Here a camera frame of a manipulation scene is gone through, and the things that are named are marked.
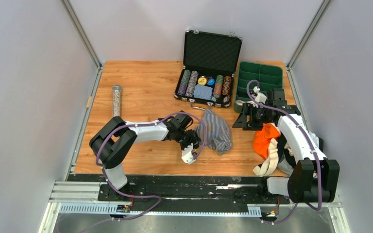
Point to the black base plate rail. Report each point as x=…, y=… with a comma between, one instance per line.
x=194, y=193

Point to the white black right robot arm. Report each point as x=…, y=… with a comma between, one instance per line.
x=315, y=177

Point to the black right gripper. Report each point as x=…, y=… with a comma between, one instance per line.
x=247, y=109

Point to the black garment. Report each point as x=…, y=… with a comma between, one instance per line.
x=286, y=158

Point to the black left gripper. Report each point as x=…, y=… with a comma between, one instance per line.
x=194, y=139

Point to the black poker chip case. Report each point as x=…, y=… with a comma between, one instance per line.
x=213, y=56

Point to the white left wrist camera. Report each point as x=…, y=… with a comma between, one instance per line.
x=188, y=154

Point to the cream white garment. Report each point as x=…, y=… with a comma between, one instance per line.
x=271, y=162

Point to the aluminium frame rail front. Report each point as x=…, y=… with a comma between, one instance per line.
x=158, y=197

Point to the grey striped underwear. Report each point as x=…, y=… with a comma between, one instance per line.
x=218, y=132

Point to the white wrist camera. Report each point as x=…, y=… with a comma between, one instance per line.
x=188, y=154
x=259, y=97

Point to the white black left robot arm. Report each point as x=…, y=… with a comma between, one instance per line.
x=114, y=140

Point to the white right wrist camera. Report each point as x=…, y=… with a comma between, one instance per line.
x=259, y=97

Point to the green divided tray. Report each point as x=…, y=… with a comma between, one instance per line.
x=269, y=77

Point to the orange garment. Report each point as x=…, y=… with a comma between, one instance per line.
x=263, y=138

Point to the clear tube of chips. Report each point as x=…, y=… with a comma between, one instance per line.
x=116, y=103

